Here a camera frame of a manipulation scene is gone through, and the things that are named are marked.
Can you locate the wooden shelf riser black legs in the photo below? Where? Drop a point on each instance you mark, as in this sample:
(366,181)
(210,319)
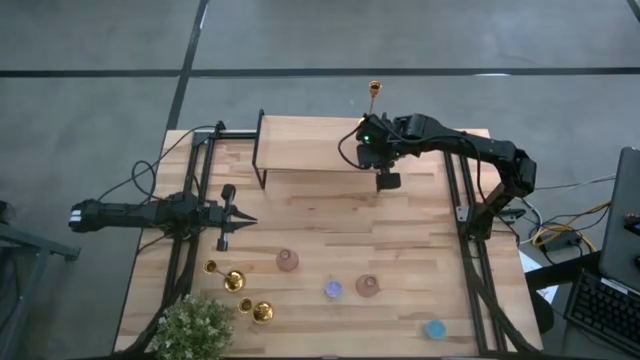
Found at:
(310,145)

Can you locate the white paper sheet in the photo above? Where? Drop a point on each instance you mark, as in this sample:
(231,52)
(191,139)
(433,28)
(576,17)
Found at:
(529,262)

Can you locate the black power adapter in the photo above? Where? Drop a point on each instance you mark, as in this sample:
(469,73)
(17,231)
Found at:
(562,242)

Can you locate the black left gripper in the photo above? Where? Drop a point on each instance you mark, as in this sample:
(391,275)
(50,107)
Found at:
(226,220)

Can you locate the grey metal stand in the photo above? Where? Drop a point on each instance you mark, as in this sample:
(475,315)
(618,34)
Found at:
(40,245)

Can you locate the black keyboard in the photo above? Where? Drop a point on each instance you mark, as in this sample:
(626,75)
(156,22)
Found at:
(600,310)

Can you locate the black side table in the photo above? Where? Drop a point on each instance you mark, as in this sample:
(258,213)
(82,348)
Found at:
(560,272)

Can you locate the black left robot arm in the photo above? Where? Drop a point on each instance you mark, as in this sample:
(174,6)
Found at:
(125,215)

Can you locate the artificial plant in black pot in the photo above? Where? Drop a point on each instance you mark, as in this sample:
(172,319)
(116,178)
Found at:
(192,327)

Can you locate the grey laptop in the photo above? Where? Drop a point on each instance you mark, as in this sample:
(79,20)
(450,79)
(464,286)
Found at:
(620,225)

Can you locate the purple candle cup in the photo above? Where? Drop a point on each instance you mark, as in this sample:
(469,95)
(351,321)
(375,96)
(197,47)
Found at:
(333,289)

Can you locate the gold candlestick holder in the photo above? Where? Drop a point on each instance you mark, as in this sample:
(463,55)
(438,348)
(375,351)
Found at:
(375,88)
(234,281)
(262,312)

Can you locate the pink ribbed glass candle holder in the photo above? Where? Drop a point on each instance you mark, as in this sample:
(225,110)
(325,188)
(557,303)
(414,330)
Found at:
(367,286)
(287,261)

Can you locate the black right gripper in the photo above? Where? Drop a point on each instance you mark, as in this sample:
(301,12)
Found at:
(391,150)

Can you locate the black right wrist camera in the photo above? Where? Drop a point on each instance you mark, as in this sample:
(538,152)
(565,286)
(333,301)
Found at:
(367,150)

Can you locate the blue candle cup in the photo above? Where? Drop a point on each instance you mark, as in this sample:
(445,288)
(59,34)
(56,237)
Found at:
(436,330)

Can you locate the black aluminium rail frame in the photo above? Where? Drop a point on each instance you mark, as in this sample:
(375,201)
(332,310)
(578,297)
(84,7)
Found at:
(235,135)

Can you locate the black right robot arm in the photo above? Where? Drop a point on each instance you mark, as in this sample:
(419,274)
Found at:
(480,142)

